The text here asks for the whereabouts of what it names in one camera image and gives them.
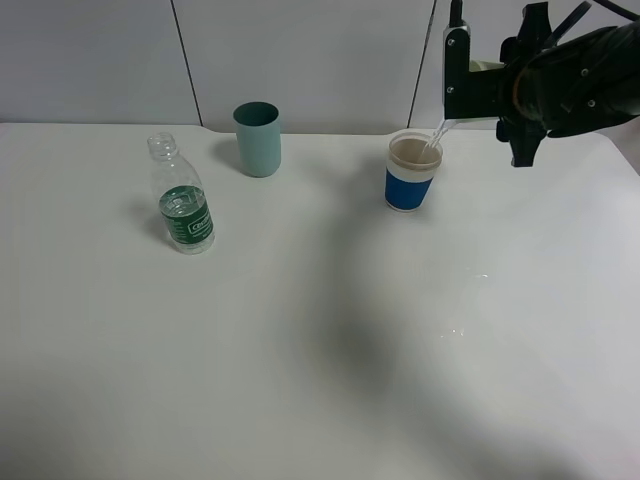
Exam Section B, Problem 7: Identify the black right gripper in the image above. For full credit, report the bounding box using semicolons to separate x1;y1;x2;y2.
496;2;552;168

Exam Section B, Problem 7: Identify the light green plastic cup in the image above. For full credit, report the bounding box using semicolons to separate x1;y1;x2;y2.
469;60;505;73

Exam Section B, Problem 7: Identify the clear water bottle green label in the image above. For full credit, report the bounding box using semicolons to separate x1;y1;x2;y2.
147;132;215;255

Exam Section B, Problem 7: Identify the blue sleeve paper cup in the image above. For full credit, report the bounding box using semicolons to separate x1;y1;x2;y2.
384;130;443;212

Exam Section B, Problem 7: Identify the teal plastic cup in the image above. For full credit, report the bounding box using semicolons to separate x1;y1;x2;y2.
233;101;281;178

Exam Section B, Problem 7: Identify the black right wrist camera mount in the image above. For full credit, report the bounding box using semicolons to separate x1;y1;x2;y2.
442;0;505;124

